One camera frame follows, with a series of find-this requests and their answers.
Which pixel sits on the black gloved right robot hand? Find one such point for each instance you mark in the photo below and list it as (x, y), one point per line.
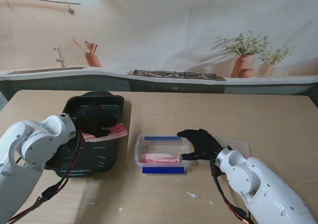
(205, 144)

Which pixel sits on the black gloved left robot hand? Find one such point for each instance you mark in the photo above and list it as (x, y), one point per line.
(94, 119)

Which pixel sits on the raw bacon slice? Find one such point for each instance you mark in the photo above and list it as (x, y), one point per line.
(119, 132)

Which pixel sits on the clear lid with blue label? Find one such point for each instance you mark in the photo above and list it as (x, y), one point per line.
(238, 145)

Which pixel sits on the clear plastic container blue flaps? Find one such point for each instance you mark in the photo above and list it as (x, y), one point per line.
(162, 170)

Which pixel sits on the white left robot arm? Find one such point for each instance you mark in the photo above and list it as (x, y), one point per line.
(29, 144)

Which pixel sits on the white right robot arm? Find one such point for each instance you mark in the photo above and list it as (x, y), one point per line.
(268, 184)

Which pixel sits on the black baking tray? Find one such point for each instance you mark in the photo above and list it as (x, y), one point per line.
(99, 159)

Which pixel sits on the large white paper scrap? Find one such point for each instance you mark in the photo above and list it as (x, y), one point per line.
(193, 196)

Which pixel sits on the thin white strip scrap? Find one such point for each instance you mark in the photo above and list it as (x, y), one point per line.
(89, 203)

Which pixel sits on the printed kitchen backdrop cloth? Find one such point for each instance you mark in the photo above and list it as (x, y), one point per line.
(159, 35)

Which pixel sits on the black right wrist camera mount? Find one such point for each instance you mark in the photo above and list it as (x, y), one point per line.
(218, 172)

